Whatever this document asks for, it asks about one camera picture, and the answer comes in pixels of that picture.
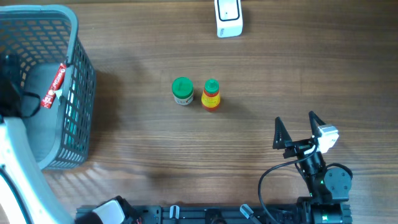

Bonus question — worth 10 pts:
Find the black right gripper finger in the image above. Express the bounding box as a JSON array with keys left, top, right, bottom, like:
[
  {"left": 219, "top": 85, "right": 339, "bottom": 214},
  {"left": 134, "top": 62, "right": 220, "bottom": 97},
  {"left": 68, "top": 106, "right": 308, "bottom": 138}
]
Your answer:
[
  {"left": 308, "top": 111, "right": 326, "bottom": 138},
  {"left": 272, "top": 117, "right": 293, "bottom": 149}
]

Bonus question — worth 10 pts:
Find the red yellow sauce bottle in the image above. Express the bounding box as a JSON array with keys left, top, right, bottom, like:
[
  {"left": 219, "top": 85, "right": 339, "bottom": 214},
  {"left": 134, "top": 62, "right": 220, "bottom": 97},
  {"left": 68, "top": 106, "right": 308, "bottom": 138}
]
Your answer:
[{"left": 201, "top": 79, "right": 221, "bottom": 111}]

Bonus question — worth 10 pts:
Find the green lid jar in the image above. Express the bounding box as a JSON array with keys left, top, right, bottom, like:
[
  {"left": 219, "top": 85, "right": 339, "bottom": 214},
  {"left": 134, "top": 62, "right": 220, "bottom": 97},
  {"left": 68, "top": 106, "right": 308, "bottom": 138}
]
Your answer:
[{"left": 172, "top": 77, "right": 194, "bottom": 106}]

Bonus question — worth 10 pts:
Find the red stick packet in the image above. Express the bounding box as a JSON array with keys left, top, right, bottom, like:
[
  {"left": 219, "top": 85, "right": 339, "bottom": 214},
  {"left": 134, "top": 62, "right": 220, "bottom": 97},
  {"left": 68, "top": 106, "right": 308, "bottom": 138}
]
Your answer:
[{"left": 40, "top": 63, "right": 67, "bottom": 109}]

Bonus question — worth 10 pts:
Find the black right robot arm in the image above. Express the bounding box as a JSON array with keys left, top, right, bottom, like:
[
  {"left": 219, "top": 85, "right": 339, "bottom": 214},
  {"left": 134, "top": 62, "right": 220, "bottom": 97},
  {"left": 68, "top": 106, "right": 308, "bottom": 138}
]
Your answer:
[{"left": 272, "top": 111, "right": 353, "bottom": 224}]

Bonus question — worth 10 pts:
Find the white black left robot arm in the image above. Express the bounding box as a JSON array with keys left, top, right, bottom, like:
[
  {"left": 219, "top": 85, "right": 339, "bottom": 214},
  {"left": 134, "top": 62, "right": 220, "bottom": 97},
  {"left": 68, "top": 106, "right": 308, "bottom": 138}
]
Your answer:
[{"left": 1, "top": 54, "right": 127, "bottom": 223}]

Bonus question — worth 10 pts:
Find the white barcode scanner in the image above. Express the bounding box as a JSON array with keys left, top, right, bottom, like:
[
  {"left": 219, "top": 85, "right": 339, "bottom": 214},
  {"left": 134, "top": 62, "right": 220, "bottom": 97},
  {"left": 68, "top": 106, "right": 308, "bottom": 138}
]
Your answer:
[{"left": 214, "top": 0, "right": 243, "bottom": 39}]

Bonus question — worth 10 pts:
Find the grey plastic mesh basket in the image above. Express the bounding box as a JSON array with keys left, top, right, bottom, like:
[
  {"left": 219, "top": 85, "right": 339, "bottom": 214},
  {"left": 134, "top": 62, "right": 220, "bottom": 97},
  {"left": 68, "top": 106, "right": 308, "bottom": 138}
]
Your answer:
[{"left": 1, "top": 5, "right": 96, "bottom": 169}]

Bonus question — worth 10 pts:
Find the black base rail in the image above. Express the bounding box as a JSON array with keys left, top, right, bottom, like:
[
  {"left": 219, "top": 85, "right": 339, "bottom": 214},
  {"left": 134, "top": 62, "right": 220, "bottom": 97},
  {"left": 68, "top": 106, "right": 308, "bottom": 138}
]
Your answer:
[{"left": 75, "top": 204, "right": 353, "bottom": 224}]

